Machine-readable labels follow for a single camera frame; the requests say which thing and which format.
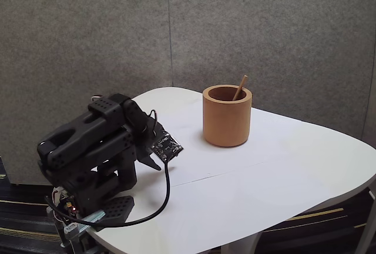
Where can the bare camera circuit board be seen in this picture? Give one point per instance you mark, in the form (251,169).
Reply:
(167,146)

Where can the brown cylindrical pen holder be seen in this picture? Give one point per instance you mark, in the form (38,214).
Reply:
(226,121)

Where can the metal table clamp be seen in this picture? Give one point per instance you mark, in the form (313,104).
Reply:
(88,217)

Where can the tan wooden pen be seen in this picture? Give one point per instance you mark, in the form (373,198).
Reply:
(241,85)

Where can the white table leg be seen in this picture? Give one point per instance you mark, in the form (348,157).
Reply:
(367,230)
(239,243)

